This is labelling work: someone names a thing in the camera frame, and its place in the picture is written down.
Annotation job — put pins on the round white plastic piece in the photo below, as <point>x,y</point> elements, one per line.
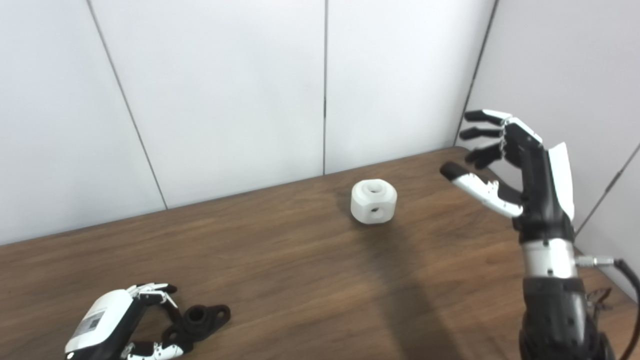
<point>372,202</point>

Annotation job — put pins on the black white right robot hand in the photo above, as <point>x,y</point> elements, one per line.
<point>542,195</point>

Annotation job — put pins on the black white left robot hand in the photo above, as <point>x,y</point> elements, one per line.
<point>102,317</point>

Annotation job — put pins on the black flanged holder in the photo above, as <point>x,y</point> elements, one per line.
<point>200,317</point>

